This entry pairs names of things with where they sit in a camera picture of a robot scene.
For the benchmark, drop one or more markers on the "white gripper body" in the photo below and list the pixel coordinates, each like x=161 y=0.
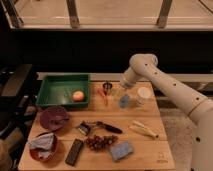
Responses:
x=126 y=84

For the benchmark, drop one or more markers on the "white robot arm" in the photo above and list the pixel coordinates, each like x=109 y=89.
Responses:
x=198 y=107

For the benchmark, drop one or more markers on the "purple bowl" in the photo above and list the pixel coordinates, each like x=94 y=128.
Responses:
x=53 y=118

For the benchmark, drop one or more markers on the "red bowl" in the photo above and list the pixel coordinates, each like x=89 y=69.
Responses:
x=34 y=153

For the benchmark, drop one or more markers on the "blue cup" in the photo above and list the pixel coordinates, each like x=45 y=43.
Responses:
x=124 y=100

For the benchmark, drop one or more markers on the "small metal cup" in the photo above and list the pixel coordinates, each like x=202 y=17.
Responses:
x=107 y=87

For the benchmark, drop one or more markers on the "white cup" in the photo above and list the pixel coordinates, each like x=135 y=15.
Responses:
x=143 y=95

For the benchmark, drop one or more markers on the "yellow banana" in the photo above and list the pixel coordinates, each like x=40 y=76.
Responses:
x=140 y=128

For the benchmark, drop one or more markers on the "peach apple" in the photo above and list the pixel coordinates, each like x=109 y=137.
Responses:
x=78 y=96

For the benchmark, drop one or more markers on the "green plastic tray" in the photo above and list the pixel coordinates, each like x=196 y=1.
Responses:
x=57 y=90

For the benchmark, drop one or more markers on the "bunch of red grapes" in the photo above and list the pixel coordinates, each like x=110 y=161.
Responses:
x=99 y=143

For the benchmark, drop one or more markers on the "blue sponge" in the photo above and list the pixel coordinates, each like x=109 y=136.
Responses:
x=120 y=150

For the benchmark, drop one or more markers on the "black rectangular block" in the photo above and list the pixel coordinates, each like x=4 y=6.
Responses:
x=74 y=152

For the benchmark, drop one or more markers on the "grey cloth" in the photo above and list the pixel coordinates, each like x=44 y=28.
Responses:
x=43 y=143

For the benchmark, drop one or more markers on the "black handled peeler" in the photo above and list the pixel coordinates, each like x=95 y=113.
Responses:
x=86 y=127

